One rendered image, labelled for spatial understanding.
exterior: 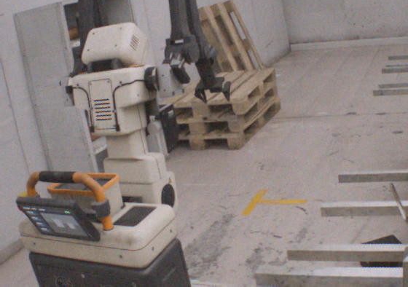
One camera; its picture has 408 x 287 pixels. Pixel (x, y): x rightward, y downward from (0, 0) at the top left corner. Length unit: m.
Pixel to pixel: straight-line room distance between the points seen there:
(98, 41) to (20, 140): 1.88
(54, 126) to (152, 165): 1.86
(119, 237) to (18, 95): 2.24
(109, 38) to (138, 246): 0.74
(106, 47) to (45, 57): 1.74
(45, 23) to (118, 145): 1.75
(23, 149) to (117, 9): 1.36
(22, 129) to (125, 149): 1.86
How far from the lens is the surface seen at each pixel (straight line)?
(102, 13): 2.24
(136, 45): 1.89
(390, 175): 1.66
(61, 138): 3.70
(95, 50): 1.91
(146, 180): 1.93
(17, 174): 3.67
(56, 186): 1.82
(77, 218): 1.57
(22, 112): 3.71
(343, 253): 1.22
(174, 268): 1.76
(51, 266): 1.88
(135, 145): 1.91
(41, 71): 3.64
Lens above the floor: 1.48
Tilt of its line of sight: 16 degrees down
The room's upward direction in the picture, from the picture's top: 10 degrees counter-clockwise
